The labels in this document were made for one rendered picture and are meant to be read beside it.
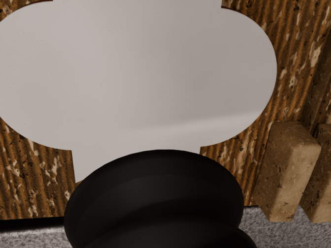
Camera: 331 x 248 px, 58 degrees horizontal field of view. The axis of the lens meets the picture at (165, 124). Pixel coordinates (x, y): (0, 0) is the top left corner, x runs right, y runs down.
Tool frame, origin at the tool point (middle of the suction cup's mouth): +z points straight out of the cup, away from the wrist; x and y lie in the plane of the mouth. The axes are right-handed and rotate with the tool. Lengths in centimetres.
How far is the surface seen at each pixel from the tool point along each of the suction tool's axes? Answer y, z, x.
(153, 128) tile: -0.4, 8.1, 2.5
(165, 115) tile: -1.1, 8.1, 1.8
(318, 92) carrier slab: -10.1, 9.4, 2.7
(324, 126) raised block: -10.1, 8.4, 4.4
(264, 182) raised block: -6.5, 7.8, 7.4
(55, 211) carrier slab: 6.4, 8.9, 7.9
